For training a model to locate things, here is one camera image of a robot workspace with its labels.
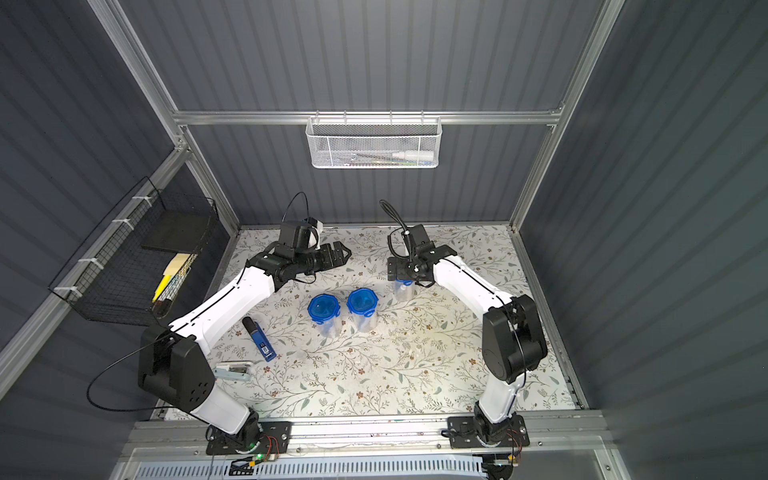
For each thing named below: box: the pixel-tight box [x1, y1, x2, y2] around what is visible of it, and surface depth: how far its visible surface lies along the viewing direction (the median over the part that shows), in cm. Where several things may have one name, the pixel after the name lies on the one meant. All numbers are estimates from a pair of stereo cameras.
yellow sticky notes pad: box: [163, 253, 191, 276], surface depth 77 cm
